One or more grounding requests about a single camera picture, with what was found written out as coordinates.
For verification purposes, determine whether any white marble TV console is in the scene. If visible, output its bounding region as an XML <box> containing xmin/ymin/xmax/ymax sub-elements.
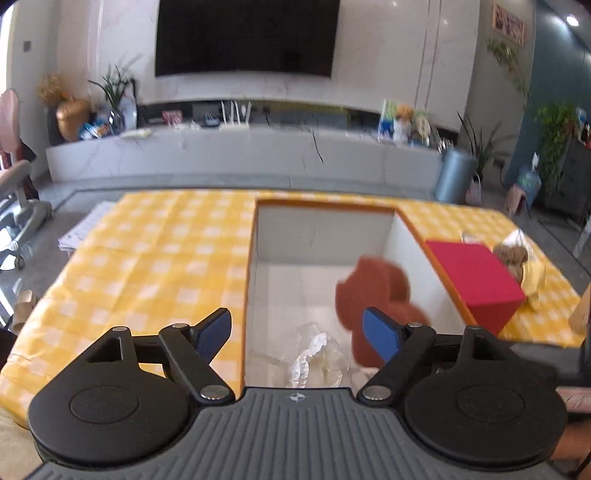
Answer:
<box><xmin>46</xmin><ymin>125</ymin><xmax>442</xmax><ymax>190</ymax></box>

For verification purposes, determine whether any potted green floor plant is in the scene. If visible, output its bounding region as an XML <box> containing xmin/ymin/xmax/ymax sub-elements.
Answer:
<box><xmin>457</xmin><ymin>113</ymin><xmax>516</xmax><ymax>182</ymax></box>

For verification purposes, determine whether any clear plastic bag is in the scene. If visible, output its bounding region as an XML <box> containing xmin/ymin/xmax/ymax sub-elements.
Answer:
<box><xmin>286</xmin><ymin>323</ymin><xmax>351</xmax><ymax>389</ymax></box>

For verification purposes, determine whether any yellow checkered tablecloth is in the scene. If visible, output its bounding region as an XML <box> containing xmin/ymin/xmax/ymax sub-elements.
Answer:
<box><xmin>0</xmin><ymin>189</ymin><xmax>587</xmax><ymax>428</ymax></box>

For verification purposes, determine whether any framed wall picture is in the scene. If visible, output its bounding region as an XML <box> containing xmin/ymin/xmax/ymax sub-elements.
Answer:
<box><xmin>492</xmin><ymin>3</ymin><xmax>526</xmax><ymax>46</ymax></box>

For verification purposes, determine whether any water bottle jug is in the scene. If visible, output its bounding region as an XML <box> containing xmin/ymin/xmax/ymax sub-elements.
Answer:
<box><xmin>516</xmin><ymin>153</ymin><xmax>542</xmax><ymax>210</ymax></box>

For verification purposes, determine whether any pink desk chair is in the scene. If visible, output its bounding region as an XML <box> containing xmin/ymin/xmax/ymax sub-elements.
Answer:
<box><xmin>1</xmin><ymin>89</ymin><xmax>53</xmax><ymax>270</ymax></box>

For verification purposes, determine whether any small teddy on console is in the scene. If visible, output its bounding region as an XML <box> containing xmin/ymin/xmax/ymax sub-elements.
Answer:
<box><xmin>393</xmin><ymin>104</ymin><xmax>414</xmax><ymax>144</ymax></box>

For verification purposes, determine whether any grey metal trash bin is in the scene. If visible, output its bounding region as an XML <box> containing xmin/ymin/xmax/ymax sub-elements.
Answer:
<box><xmin>433</xmin><ymin>148</ymin><xmax>477</xmax><ymax>205</ymax></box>

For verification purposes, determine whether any brown teddy bear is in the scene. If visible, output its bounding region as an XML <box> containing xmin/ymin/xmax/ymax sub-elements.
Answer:
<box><xmin>493</xmin><ymin>244</ymin><xmax>529</xmax><ymax>284</ymax></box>

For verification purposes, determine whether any white wifi router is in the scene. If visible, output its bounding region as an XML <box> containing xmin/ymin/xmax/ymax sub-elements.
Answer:
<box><xmin>219</xmin><ymin>100</ymin><xmax>252</xmax><ymax>130</ymax></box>

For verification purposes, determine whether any stack of white papers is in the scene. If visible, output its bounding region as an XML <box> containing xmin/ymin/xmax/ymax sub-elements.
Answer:
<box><xmin>57</xmin><ymin>201</ymin><xmax>115</xmax><ymax>253</ymax></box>

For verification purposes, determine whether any red box lid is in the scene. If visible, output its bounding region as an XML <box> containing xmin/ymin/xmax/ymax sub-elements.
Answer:
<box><xmin>427</xmin><ymin>240</ymin><xmax>526</xmax><ymax>336</ymax></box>

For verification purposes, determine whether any trailing ivy plant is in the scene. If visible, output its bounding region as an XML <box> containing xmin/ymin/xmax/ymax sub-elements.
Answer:
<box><xmin>536</xmin><ymin>103</ymin><xmax>578</xmax><ymax>195</ymax></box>

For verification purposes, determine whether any orange cardboard storage box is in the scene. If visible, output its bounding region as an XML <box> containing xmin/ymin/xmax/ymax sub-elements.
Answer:
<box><xmin>243</xmin><ymin>201</ymin><xmax>474</xmax><ymax>391</ymax></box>

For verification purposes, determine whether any black wall television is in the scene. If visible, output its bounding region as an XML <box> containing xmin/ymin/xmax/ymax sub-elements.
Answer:
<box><xmin>154</xmin><ymin>0</ymin><xmax>339</xmax><ymax>77</ymax></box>

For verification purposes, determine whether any woven pink basket bag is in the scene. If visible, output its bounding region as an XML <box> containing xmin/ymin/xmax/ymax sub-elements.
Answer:
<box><xmin>465</xmin><ymin>173</ymin><xmax>482</xmax><ymax>207</ymax></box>

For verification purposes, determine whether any green plant in vase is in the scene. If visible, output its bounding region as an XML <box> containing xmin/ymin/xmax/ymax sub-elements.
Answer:
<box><xmin>88</xmin><ymin>56</ymin><xmax>139</xmax><ymax>135</ymax></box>

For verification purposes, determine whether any red-brown plush toy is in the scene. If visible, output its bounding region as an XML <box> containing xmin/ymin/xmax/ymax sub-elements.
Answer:
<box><xmin>335</xmin><ymin>256</ymin><xmax>431</xmax><ymax>368</ymax></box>

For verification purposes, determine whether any golden acorn vase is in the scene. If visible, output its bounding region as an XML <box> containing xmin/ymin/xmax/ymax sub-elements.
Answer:
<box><xmin>56</xmin><ymin>99</ymin><xmax>91</xmax><ymax>142</ymax></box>

